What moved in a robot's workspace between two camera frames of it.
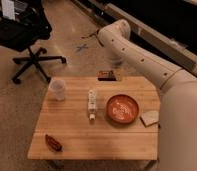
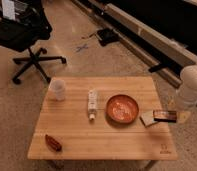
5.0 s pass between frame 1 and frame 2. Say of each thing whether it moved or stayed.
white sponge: stayed
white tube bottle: stayed
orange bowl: stayed
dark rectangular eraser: moved
